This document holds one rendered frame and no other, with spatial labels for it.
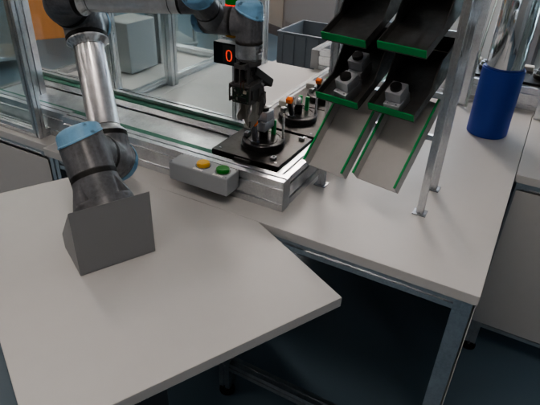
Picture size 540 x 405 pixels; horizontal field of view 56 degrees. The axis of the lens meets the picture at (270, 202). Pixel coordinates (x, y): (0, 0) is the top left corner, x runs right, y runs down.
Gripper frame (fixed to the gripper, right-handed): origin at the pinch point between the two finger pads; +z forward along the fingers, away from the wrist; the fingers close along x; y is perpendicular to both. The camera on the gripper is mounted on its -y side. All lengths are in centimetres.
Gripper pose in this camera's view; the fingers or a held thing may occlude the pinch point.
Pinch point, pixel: (251, 123)
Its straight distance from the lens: 156.1
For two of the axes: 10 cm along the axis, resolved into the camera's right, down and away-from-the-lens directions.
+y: -4.8, 4.5, -7.5
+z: -0.4, 8.5, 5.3
